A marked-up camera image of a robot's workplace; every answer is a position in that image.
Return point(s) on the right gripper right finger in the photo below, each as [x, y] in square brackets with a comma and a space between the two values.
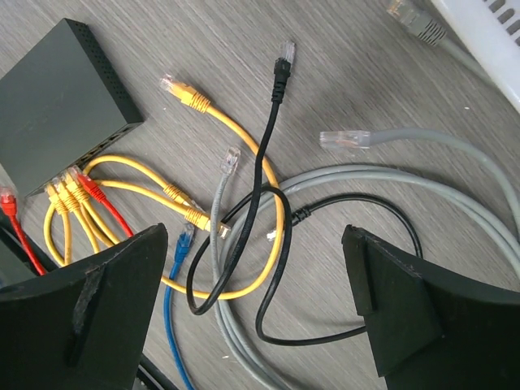
[429, 327]

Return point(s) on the white plastic perforated basket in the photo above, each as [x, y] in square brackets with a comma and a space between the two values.
[490, 31]

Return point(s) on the black network switch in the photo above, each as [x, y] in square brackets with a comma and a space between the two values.
[61, 104]

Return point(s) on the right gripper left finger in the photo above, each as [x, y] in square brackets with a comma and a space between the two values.
[81, 326]

